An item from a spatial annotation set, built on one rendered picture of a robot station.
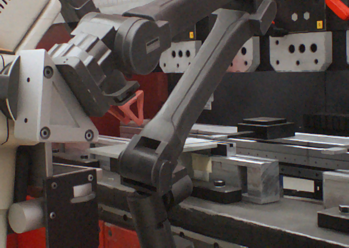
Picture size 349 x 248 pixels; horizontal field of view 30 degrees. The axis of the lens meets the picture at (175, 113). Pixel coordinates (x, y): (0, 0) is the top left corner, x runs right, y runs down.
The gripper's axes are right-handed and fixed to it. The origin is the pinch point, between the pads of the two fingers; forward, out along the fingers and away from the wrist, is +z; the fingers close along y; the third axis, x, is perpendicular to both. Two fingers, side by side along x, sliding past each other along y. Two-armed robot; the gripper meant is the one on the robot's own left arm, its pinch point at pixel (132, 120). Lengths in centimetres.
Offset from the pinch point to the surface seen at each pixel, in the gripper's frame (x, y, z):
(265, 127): -31.5, -6.1, 22.7
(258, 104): -62, 29, 36
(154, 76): -65, 85, 26
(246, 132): -28.9, -0.9, 22.9
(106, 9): -29.1, 36.0, -17.7
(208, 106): -18.9, -4.1, 7.9
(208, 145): -10.5, -8.7, 13.6
